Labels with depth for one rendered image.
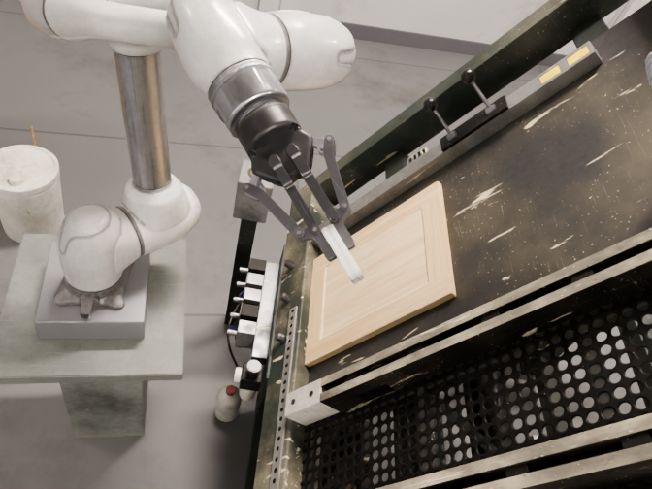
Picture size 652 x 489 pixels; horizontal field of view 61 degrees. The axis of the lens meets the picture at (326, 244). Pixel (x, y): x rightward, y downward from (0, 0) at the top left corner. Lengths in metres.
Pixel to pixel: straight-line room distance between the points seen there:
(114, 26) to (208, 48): 0.33
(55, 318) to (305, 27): 1.12
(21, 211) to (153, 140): 1.40
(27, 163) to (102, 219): 1.33
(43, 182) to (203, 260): 0.79
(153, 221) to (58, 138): 1.98
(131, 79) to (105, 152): 2.02
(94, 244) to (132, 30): 0.64
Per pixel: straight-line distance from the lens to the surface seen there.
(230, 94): 0.70
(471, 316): 1.13
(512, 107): 1.49
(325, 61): 0.83
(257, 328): 1.75
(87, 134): 3.49
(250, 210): 1.96
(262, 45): 0.75
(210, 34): 0.73
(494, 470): 1.00
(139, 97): 1.38
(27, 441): 2.44
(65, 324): 1.67
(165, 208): 1.54
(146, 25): 1.01
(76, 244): 1.50
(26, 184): 2.70
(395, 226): 1.53
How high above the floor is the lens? 2.22
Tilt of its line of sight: 47 degrees down
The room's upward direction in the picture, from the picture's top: 19 degrees clockwise
